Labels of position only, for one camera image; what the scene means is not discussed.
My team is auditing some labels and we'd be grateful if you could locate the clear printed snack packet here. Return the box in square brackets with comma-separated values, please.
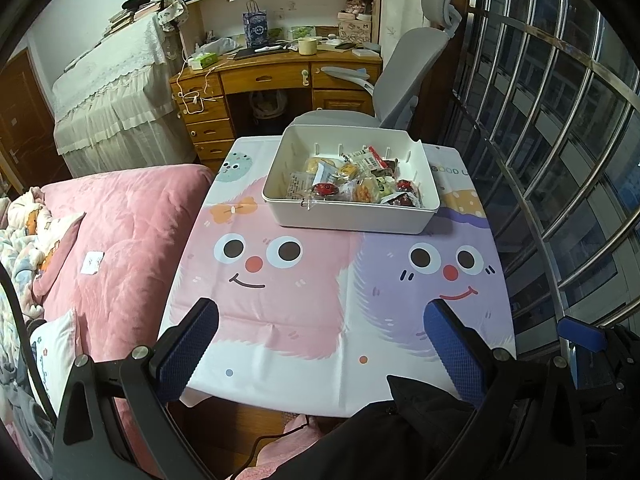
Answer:
[287, 171, 316, 200]

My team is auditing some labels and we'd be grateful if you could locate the black cable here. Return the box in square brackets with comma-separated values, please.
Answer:
[0, 260, 58, 423]
[234, 416, 312, 480]

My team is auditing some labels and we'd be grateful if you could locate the printed blanket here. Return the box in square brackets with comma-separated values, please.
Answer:
[0, 187, 51, 321]

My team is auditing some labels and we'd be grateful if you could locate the cartoon printed tablecloth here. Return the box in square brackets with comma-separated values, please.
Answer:
[159, 135, 517, 420]

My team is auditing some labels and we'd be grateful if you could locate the white lace cover cloth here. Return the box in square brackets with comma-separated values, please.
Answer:
[52, 10, 183, 176]

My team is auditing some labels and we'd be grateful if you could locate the pink cloth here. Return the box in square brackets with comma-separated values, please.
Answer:
[250, 412, 331, 480]

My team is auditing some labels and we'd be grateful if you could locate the black clothing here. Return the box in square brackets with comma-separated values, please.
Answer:
[280, 374, 493, 480]

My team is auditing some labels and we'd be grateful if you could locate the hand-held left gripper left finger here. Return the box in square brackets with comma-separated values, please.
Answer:
[52, 297, 221, 480]

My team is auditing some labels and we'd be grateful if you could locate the patterned fabric bag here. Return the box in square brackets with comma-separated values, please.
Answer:
[155, 0, 190, 31]

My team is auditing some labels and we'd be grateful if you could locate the white pillow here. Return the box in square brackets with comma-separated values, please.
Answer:
[25, 307, 83, 411]

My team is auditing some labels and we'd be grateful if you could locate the wooden desk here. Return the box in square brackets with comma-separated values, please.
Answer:
[170, 47, 383, 171]

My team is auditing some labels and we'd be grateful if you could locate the metal window grille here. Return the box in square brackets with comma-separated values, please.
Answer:
[440, 0, 640, 361]

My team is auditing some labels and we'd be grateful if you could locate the white plastic bag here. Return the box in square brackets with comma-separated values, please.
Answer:
[205, 35, 242, 57]

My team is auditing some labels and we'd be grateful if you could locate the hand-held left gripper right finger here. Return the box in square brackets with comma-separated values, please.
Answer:
[422, 297, 584, 480]

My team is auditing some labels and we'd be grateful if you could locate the waste bin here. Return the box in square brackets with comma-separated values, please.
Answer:
[250, 91, 287, 122]

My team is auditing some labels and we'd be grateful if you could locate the blue gift bag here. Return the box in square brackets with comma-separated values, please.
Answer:
[242, 0, 271, 48]

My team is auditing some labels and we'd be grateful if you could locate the white plastic bin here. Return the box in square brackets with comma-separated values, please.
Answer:
[261, 124, 442, 236]

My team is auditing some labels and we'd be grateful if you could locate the pink quilt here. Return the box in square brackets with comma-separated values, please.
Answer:
[30, 162, 216, 480]

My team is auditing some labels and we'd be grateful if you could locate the white red-edged snack packet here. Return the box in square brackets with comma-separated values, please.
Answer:
[350, 146, 385, 171]

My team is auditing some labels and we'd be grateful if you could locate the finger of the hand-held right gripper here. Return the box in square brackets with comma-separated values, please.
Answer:
[556, 316, 610, 356]

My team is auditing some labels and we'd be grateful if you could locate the grey office chair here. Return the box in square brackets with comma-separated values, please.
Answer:
[290, 0, 461, 133]

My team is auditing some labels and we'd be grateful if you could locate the white charger cable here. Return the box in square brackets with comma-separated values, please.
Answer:
[172, 70, 222, 117]

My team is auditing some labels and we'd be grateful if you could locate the black laptop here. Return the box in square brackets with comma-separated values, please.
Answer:
[232, 47, 292, 62]

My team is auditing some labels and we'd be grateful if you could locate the grey white snack packet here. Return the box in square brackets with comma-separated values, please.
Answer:
[312, 162, 338, 186]

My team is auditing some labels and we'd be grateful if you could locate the stack of books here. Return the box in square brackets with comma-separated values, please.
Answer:
[102, 0, 163, 38]

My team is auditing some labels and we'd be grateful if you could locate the wooden door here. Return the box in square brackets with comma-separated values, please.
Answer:
[0, 47, 68, 196]

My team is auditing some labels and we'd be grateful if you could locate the cardboard box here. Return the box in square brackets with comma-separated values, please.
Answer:
[337, 20, 374, 43]

